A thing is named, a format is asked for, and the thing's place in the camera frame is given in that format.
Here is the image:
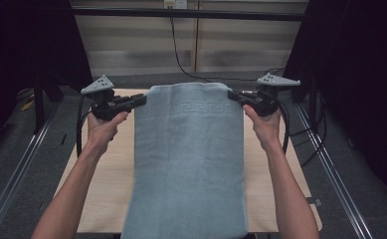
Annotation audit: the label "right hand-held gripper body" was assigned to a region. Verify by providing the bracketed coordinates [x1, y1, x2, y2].
[246, 73, 301, 119]

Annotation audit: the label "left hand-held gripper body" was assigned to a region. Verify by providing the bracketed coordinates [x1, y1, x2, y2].
[80, 74, 133, 122]

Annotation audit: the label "grey-blue towel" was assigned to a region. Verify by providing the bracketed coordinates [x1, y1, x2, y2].
[119, 82, 250, 239]

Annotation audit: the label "person's left hand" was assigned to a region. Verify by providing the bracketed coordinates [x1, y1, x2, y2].
[86, 111, 130, 157]

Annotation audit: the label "person's right hand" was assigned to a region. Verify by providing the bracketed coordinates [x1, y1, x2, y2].
[242, 104, 283, 153]

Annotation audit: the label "black stand leg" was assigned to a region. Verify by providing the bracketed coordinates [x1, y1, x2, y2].
[33, 79, 47, 135]
[307, 75, 318, 124]

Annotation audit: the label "yellow object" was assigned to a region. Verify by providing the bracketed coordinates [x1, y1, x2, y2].
[19, 99, 36, 112]

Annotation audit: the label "black curtain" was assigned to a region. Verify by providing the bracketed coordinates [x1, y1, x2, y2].
[0, 0, 97, 167]
[280, 0, 387, 208]

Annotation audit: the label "grey tape strip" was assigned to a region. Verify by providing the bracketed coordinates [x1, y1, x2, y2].
[305, 197, 324, 208]

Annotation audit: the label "right hand-held gripper black cable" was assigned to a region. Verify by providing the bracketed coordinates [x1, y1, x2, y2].
[278, 101, 291, 155]

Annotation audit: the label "hand-held gripper black cable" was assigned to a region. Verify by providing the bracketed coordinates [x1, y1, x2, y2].
[75, 94, 95, 159]
[278, 101, 291, 155]

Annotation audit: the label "left hand-held gripper black cable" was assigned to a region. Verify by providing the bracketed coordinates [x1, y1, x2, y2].
[75, 94, 95, 159]

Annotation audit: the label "black wall socket cable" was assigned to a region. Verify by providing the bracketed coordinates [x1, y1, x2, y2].
[169, 16, 286, 84]

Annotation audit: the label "black floor cables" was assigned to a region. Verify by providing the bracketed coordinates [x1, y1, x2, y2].
[288, 94, 328, 168]

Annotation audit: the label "black horizontal frame bar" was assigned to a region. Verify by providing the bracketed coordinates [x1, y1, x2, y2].
[71, 7, 310, 23]

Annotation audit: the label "white wall socket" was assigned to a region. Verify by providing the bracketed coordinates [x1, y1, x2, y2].
[162, 0, 189, 10]

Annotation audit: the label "metal floor rail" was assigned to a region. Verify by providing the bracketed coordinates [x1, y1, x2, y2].
[0, 99, 60, 239]
[294, 104, 375, 239]

